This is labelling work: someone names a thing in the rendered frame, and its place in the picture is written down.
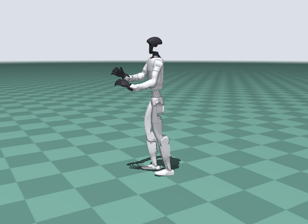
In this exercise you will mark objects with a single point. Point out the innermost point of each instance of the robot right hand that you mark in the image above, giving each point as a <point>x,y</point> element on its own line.
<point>119,72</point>

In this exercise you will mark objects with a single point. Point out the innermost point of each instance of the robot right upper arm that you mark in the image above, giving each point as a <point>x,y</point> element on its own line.
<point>143,74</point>

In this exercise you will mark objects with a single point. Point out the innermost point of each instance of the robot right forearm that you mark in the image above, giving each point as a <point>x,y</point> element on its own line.
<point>132,78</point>

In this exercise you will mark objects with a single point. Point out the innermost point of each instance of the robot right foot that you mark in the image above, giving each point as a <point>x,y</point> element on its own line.
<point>150,167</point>

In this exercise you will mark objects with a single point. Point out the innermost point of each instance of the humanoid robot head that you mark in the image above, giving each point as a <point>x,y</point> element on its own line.
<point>153,42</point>

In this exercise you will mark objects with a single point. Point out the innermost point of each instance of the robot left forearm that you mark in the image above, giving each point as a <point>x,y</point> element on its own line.
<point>142,86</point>

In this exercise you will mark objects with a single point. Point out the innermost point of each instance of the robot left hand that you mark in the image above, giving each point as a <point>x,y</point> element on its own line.
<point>123,83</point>

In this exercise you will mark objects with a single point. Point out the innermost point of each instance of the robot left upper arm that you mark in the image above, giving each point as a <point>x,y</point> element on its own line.
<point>157,66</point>

